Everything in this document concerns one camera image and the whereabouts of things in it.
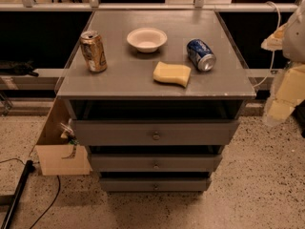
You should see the grey top drawer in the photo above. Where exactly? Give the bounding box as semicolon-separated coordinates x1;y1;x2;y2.
72;120;239;146

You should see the grey drawer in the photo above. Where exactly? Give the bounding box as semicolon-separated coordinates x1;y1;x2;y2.
100;177;212;192
91;154;222;172
72;120;239;146

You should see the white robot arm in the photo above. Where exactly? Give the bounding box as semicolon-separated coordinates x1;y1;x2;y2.
261;2;305;127

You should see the grey drawer cabinet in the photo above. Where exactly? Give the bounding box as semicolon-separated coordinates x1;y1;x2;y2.
57;10;255;179

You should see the grey middle drawer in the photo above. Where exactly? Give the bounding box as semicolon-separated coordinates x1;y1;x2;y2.
91;154;222;172

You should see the grey bottom drawer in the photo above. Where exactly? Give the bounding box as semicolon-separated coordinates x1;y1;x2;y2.
100;177;212;192

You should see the blue soda can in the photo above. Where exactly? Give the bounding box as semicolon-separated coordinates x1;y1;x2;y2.
187;39;216;72

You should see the yellow sponge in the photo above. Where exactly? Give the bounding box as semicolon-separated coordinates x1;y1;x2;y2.
153;62;191;88

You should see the white bowl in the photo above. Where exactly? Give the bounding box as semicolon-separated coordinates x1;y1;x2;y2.
127;28;168;53

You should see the gold soda can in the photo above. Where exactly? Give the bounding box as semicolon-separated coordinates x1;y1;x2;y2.
80;31;107;73

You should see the crumpled trash in box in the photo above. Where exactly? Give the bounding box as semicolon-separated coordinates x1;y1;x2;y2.
60;119;78;159

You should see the cardboard box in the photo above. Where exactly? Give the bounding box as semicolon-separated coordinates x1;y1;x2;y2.
35;99;92;176

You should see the black metal bar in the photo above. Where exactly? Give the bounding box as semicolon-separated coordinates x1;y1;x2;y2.
0;160;35;229

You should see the black object on shelf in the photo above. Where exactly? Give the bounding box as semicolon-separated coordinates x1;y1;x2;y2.
0;60;39;77

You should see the white hanging cable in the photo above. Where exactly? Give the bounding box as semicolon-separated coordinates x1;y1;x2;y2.
253;1;283;89

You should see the metal railing frame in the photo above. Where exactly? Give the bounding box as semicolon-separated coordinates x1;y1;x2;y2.
0;0;304;12

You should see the black floor cable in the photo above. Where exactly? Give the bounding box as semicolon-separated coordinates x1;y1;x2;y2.
0;157;62;229

